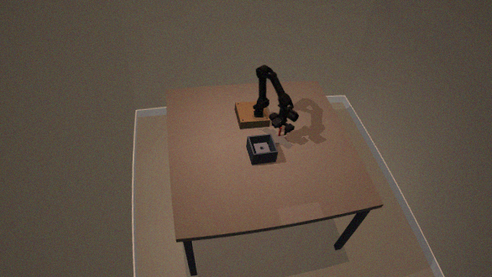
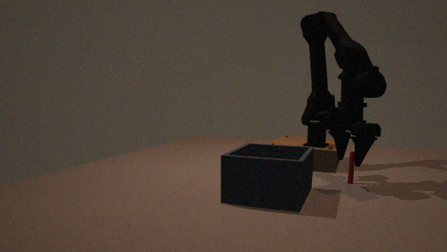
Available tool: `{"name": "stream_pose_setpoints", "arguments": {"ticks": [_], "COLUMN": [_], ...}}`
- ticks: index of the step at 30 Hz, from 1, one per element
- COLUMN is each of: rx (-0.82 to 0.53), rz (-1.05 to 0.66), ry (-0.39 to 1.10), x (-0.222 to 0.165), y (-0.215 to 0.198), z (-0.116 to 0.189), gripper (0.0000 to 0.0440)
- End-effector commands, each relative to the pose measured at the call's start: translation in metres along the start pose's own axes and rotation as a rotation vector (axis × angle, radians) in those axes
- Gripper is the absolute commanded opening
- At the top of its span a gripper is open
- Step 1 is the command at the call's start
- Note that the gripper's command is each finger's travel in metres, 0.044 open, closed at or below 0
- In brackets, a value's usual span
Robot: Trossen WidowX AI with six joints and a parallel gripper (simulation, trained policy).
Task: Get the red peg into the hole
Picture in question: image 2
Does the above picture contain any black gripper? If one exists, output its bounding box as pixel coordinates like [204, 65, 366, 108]
[326, 98, 381, 166]

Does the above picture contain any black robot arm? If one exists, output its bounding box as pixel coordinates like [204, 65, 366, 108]
[301, 11, 386, 148]

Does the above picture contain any red peg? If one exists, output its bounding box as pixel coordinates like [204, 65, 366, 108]
[347, 151, 355, 184]

